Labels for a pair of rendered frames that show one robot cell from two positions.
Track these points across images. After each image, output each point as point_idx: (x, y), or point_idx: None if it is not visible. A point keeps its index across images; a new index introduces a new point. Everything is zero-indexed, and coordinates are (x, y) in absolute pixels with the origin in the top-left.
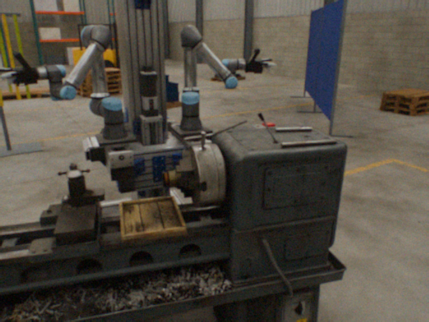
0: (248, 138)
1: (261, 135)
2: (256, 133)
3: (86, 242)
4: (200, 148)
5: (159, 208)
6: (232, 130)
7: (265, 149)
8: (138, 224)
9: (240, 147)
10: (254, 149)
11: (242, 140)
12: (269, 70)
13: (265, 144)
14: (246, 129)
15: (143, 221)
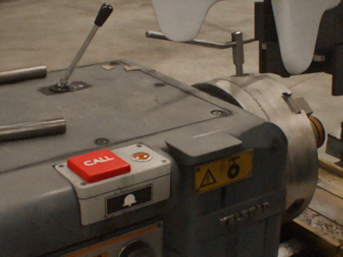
0: (144, 94)
1: (108, 108)
2: (128, 118)
3: (338, 130)
4: (245, 75)
5: (335, 224)
6: (220, 120)
7: (84, 66)
8: (324, 185)
9: (145, 67)
10: (109, 64)
11: (154, 84)
12: (162, 22)
13: (88, 79)
14: (175, 133)
15: (326, 192)
